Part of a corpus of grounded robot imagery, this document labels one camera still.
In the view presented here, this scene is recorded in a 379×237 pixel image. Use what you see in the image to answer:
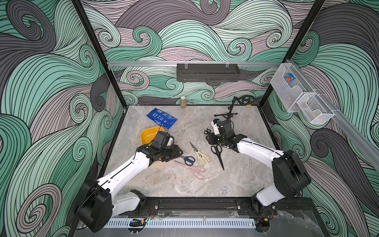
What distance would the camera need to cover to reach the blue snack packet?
109cm

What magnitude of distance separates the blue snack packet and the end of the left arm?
0.34 metres

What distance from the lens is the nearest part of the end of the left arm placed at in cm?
57
